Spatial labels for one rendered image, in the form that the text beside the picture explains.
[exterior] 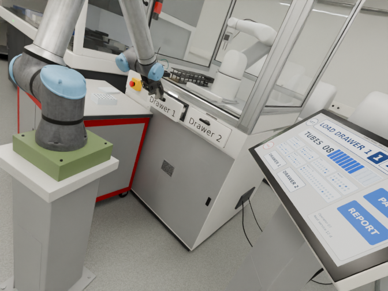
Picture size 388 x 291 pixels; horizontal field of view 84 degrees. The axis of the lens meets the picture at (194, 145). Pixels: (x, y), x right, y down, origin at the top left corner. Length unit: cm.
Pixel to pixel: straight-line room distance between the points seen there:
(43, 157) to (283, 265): 80
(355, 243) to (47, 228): 88
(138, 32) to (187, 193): 95
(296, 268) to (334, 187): 31
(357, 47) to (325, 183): 369
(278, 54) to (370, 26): 328
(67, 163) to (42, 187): 9
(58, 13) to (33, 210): 64
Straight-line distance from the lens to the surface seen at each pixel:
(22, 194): 97
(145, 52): 92
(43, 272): 114
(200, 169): 130
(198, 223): 145
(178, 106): 127
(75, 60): 191
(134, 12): 85
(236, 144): 114
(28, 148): 84
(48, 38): 85
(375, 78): 414
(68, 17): 86
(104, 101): 141
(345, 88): 416
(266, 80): 108
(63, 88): 72
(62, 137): 78
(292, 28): 109
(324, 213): 60
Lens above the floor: 125
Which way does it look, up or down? 24 degrees down
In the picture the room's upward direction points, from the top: 21 degrees clockwise
